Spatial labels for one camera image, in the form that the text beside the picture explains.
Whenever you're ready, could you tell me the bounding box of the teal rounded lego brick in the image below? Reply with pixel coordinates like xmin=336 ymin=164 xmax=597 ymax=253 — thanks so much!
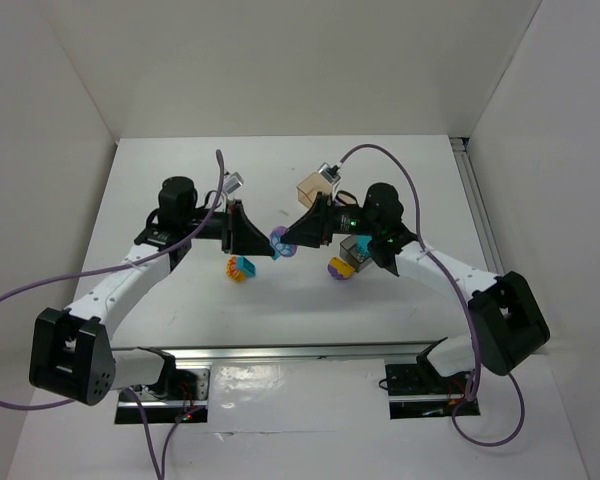
xmin=356 ymin=235 xmax=371 ymax=257

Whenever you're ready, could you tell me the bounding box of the teal rectangular lego brick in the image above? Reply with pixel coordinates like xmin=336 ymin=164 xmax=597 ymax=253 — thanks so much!
xmin=236 ymin=256 xmax=256 ymax=278

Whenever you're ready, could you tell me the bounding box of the purple round flower lego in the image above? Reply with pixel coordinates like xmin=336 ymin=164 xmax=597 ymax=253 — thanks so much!
xmin=269 ymin=226 xmax=297 ymax=260

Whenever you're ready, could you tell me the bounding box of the dark grey translucent container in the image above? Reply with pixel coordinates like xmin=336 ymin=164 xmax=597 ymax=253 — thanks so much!
xmin=339 ymin=235 xmax=372 ymax=273

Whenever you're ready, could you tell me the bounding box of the yellow lego brick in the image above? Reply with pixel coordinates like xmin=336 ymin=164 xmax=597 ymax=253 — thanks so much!
xmin=328 ymin=257 xmax=356 ymax=277

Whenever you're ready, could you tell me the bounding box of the purple half-round lego brick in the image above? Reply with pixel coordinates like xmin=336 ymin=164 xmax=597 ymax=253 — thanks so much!
xmin=327 ymin=265 xmax=351 ymax=281

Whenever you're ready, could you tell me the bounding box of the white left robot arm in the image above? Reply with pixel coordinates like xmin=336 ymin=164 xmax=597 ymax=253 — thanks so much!
xmin=29 ymin=173 xmax=274 ymax=406

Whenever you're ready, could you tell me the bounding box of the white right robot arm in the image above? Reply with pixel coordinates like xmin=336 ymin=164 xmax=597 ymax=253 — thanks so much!
xmin=282 ymin=183 xmax=550 ymax=377

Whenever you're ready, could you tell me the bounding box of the orange rounded lego brick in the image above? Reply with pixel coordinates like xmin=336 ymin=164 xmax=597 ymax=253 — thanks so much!
xmin=226 ymin=256 xmax=246 ymax=283

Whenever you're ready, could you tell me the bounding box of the orange translucent plastic container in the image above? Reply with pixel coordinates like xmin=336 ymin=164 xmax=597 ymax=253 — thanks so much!
xmin=296 ymin=172 xmax=334 ymax=209

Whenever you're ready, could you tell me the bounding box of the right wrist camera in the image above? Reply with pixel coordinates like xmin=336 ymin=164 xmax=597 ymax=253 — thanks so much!
xmin=317 ymin=162 xmax=341 ymax=187

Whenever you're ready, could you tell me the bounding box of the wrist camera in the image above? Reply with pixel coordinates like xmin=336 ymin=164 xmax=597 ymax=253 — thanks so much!
xmin=223 ymin=172 xmax=244 ymax=196
xmin=317 ymin=162 xmax=341 ymax=187

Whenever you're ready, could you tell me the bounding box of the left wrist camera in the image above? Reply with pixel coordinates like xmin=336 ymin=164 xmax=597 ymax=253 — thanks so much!
xmin=223 ymin=172 xmax=244 ymax=196

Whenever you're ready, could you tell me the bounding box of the right aluminium side rail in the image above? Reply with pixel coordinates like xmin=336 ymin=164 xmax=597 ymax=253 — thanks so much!
xmin=449 ymin=137 xmax=509 ymax=277

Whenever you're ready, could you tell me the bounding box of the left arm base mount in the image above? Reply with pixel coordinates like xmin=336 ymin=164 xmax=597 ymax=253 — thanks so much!
xmin=114 ymin=366 xmax=211 ymax=425

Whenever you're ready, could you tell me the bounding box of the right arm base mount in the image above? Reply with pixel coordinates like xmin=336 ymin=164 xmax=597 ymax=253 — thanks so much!
xmin=378 ymin=364 xmax=468 ymax=420

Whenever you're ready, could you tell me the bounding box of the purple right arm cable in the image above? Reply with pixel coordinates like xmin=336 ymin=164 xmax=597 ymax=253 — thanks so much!
xmin=337 ymin=144 xmax=526 ymax=446

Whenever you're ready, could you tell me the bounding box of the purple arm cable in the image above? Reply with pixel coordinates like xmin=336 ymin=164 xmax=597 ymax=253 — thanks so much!
xmin=337 ymin=144 xmax=526 ymax=446
xmin=0 ymin=148 xmax=231 ymax=480

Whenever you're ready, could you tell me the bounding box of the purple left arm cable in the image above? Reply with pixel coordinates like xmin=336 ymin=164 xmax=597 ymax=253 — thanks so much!
xmin=0 ymin=148 xmax=231 ymax=480

